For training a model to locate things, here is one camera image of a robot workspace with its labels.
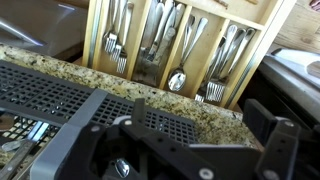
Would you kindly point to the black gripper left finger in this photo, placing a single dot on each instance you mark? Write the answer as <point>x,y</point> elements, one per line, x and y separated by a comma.
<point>156,156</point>

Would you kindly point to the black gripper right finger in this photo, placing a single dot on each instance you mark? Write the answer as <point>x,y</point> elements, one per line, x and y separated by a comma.
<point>279,138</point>

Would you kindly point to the silver spoon from holder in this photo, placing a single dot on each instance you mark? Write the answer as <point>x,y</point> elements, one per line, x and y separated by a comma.
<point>122,168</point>

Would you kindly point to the silver spoon in drawer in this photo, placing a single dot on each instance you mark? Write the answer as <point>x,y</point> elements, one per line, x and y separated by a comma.
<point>177,77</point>

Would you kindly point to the open wooden cutlery drawer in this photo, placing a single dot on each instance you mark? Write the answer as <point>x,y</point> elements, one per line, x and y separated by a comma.
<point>186,43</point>

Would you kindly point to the forks bundle in drawer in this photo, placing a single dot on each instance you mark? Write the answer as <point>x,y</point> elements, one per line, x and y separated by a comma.
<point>120,15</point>

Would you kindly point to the knives bundle in drawer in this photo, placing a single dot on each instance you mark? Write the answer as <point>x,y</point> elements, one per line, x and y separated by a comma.
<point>162,26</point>

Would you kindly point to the dark grey utensil holder basket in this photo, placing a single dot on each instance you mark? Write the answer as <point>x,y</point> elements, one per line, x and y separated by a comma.
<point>88,141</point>

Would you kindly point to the stainless dishwasher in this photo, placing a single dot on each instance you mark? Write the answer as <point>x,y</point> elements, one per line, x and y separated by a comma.
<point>296,74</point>

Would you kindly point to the stainless steel refrigerator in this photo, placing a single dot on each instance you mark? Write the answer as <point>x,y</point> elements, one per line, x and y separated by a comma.
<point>47,27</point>

